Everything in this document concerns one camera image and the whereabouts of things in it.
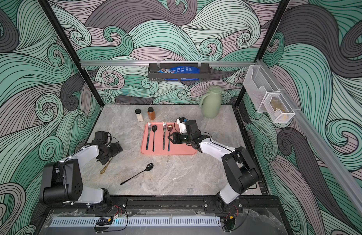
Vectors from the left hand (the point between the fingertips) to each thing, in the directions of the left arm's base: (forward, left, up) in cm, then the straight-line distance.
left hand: (117, 151), depth 91 cm
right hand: (+6, -36, +9) cm, 37 cm away
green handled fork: (+19, -18, -1) cm, 26 cm away
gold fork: (-12, +7, -2) cm, 14 cm away
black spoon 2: (+19, -21, -1) cm, 28 cm away
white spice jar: (+26, -10, +6) cm, 29 cm away
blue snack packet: (+41, -40, +33) cm, 66 cm away
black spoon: (-10, -21, -1) cm, 23 cm away
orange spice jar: (+28, -19, +5) cm, 34 cm away
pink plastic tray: (+9, -23, -2) cm, 25 cm away
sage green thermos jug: (+32, -62, +13) cm, 71 cm away
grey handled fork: (+20, -29, -3) cm, 35 cm away
